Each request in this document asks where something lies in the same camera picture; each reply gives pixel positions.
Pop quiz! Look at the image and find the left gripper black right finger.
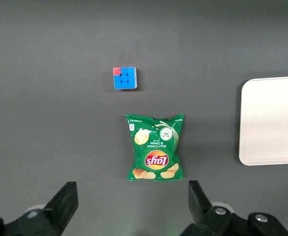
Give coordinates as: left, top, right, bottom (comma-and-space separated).
179, 180, 236, 236

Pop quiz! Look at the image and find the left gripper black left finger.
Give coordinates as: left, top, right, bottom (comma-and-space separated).
3, 181, 79, 236

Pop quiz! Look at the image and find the cream plastic tray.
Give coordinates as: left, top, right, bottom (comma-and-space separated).
238, 75, 288, 166

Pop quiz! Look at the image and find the green Lay's chips bag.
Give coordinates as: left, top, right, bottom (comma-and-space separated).
125, 113, 185, 182

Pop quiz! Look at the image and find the dark grey table mat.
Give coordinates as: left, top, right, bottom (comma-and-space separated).
0, 0, 288, 236

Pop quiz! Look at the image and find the Rubik's cube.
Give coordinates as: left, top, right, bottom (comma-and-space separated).
112, 66, 138, 90

